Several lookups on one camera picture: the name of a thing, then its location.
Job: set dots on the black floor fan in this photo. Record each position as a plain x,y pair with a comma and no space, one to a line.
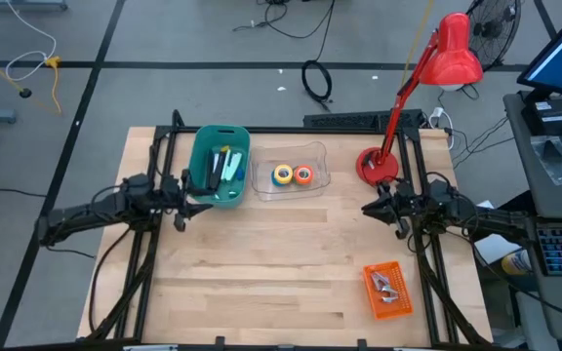
493,29

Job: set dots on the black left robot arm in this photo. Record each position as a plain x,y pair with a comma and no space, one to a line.
91,214

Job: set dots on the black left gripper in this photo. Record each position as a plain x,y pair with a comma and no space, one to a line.
173,195

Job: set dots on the white paper sheet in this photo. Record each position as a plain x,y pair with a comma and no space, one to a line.
495,251

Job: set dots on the yellow bottle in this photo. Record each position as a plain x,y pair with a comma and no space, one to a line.
515,263

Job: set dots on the black keyboard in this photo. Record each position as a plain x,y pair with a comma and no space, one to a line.
339,120

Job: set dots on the black stapler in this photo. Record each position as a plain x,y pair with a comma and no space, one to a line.
211,170

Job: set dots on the blue-grey staple remover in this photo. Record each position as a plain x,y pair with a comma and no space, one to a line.
389,295

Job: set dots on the orange tape roll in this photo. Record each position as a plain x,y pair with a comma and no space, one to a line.
303,167

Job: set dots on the orange mesh basket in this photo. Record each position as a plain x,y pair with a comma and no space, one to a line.
403,312

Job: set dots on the grey side desk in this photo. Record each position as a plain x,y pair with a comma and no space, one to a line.
530,195

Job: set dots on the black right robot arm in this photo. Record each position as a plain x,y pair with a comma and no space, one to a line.
495,222

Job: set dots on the white power adapter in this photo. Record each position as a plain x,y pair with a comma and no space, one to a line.
437,114

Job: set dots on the red desk lamp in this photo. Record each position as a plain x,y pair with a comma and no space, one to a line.
452,58

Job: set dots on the clear plastic bag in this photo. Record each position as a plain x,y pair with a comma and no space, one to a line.
554,161

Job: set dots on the clear plastic bin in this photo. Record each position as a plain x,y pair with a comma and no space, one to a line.
261,161

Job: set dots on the black floor disc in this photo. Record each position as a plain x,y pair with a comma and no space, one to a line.
25,92

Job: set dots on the lilac staple remover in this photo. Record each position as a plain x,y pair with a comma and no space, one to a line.
378,280

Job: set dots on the black mini computer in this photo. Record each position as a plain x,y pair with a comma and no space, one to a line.
549,117

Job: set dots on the teal plastic bin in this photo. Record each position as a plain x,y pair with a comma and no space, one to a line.
200,146

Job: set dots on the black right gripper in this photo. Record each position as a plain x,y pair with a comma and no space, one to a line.
417,202

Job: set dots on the mint green stapler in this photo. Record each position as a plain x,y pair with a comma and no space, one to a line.
234,166

